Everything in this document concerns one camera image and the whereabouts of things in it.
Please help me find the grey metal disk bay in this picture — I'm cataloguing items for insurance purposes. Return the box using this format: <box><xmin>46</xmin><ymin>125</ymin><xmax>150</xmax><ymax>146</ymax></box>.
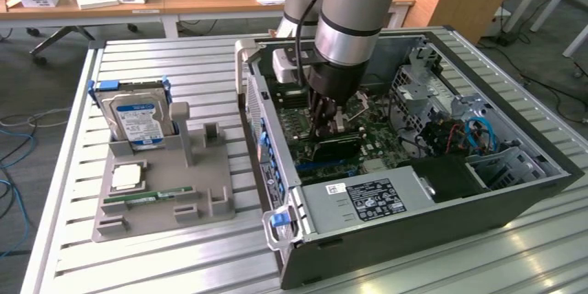
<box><xmin>465</xmin><ymin>145</ymin><xmax>560</xmax><ymax>191</ymax></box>

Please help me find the black open PC case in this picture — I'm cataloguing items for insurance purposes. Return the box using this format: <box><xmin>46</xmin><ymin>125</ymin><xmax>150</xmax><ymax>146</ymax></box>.
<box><xmin>233</xmin><ymin>30</ymin><xmax>585</xmax><ymax>291</ymax></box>

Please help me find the blue expansion slot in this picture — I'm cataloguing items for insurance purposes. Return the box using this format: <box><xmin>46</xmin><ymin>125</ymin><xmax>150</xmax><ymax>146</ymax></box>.
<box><xmin>294</xmin><ymin>156</ymin><xmax>357</xmax><ymax>172</ymax></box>

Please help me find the green motherboard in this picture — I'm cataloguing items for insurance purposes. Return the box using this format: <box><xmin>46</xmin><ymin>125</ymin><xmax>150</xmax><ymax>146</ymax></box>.
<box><xmin>268</xmin><ymin>78</ymin><xmax>417</xmax><ymax>187</ymax></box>

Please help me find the red disk wire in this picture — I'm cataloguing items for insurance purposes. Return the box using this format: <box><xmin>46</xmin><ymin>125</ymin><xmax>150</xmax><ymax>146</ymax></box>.
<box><xmin>449</xmin><ymin>123</ymin><xmax>465</xmax><ymax>152</ymax></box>

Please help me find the blue floor cable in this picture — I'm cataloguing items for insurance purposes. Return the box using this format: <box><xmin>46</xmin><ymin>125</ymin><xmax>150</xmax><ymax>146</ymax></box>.
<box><xmin>0</xmin><ymin>127</ymin><xmax>37</xmax><ymax>259</ymax></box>

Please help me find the white floor cable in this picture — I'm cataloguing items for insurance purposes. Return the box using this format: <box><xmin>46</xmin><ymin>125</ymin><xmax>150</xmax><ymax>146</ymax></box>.
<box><xmin>0</xmin><ymin>107</ymin><xmax>72</xmax><ymax>129</ymax></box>

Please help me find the black chair base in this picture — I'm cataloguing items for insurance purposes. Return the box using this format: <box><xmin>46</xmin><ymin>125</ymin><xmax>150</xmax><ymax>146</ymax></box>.
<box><xmin>25</xmin><ymin>24</ymin><xmax>140</xmax><ymax>66</ymax></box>

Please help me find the grey power supply unit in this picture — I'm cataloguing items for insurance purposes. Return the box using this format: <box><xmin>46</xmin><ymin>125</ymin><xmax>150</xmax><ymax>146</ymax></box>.
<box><xmin>288</xmin><ymin>165</ymin><xmax>436</xmax><ymax>237</ymax></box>

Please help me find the white floor device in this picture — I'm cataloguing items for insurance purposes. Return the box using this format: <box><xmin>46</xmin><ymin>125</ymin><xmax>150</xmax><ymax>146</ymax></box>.
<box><xmin>489</xmin><ymin>7</ymin><xmax>513</xmax><ymax>33</ymax></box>

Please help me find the white table leg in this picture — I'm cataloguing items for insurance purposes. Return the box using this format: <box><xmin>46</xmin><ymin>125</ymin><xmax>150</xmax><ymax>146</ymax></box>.
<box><xmin>562</xmin><ymin>25</ymin><xmax>588</xmax><ymax>58</ymax></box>

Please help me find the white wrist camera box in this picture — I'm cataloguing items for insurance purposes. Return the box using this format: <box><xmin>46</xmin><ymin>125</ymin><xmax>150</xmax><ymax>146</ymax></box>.
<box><xmin>270</xmin><ymin>48</ymin><xmax>308</xmax><ymax>85</ymax></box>

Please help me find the grey parts rack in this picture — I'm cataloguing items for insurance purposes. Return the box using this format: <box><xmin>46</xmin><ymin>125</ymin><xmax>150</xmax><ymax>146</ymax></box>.
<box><xmin>90</xmin><ymin>101</ymin><xmax>237</xmax><ymax>244</ymax></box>

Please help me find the black power strip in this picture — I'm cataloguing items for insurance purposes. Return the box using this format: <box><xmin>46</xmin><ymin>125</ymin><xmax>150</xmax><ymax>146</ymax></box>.
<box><xmin>490</xmin><ymin>30</ymin><xmax>522</xmax><ymax>47</ymax></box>

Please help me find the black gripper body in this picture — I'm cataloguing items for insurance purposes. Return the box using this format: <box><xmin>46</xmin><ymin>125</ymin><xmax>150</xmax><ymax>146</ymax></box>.
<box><xmin>305</xmin><ymin>61</ymin><xmax>369</xmax><ymax>107</ymax></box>

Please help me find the green RAM stick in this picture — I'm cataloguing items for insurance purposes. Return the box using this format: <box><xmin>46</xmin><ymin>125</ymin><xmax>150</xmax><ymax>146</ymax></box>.
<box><xmin>102</xmin><ymin>186</ymin><xmax>193</xmax><ymax>205</ymax></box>

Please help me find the black Nvidia graphics card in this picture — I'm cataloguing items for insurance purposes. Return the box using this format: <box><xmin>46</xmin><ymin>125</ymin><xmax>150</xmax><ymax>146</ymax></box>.
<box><xmin>313</xmin><ymin>134</ymin><xmax>362</xmax><ymax>163</ymax></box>

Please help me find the black camera cable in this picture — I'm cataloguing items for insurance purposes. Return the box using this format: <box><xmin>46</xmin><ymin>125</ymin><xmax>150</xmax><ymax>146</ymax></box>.
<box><xmin>294</xmin><ymin>0</ymin><xmax>330</xmax><ymax>85</ymax></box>

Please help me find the silver chipset heatsink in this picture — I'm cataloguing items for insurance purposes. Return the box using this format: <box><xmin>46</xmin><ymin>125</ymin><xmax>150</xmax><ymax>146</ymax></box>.
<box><xmin>361</xmin><ymin>160</ymin><xmax>392</xmax><ymax>175</ymax></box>

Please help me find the metal socket cover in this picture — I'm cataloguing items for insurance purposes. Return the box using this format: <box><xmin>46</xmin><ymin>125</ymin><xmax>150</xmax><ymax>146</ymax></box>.
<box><xmin>349</xmin><ymin>90</ymin><xmax>370</xmax><ymax>123</ymax></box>

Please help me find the blue disk wire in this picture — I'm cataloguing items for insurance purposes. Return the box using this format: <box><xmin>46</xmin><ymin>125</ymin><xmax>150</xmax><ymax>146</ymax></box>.
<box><xmin>462</xmin><ymin>118</ymin><xmax>501</xmax><ymax>154</ymax></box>

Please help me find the hard disk with blue carrier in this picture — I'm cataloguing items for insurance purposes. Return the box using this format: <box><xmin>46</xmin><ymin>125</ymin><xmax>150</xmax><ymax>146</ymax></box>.
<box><xmin>85</xmin><ymin>76</ymin><xmax>174</xmax><ymax>153</ymax></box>

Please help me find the perforated metal disk bay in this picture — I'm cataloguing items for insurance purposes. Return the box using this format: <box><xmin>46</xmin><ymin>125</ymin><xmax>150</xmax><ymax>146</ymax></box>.
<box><xmin>389</xmin><ymin>63</ymin><xmax>462</xmax><ymax>136</ymax></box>

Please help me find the silver CPU chip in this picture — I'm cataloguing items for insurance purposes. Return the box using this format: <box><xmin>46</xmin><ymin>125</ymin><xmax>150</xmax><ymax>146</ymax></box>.
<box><xmin>110</xmin><ymin>165</ymin><xmax>144</xmax><ymax>191</ymax></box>

